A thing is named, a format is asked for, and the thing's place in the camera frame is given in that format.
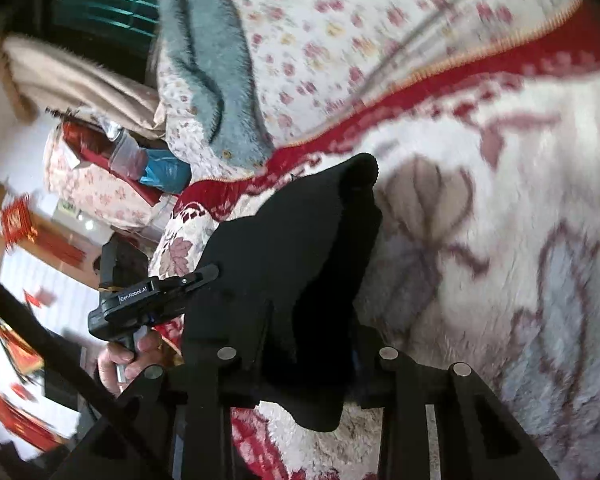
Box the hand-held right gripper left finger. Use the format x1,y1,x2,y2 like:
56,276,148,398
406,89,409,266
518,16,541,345
55,304,274,480

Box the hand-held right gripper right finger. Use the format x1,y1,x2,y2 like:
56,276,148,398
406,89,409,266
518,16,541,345
352,346,561,480

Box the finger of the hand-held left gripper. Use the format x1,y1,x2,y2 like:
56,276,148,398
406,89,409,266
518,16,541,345
158,263,220,311

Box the black pants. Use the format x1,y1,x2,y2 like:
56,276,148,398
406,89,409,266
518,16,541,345
180,152,384,434

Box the person's left hand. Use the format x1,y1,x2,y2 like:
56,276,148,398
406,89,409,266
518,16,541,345
98,332,164,399

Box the blue plastic bag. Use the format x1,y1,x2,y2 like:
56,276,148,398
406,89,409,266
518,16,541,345
140,149,194,194

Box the clear plastic bag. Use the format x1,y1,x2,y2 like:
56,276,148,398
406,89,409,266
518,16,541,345
107,127,149,181

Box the red knot decoration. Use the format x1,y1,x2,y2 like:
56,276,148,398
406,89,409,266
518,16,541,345
0,195,39,257

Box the dark red box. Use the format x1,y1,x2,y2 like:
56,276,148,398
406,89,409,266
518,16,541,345
62,122,161,206

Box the beige curtain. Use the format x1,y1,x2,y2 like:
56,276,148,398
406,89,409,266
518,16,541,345
0,34,169,142

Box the white red plush blanket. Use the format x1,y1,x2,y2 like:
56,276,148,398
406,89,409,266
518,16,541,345
150,0,600,480

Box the teal fleece blanket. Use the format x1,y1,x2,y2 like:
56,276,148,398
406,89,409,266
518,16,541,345
157,0,277,169

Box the floral quilt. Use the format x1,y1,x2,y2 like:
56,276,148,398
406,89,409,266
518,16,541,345
152,0,582,182

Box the window with metal grille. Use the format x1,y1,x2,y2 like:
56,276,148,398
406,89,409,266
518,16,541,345
45,0,169,82

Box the black cable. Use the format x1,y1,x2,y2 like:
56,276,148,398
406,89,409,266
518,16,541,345
0,265,171,480

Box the grey cable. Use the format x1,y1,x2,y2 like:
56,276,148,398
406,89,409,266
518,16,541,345
355,0,502,102

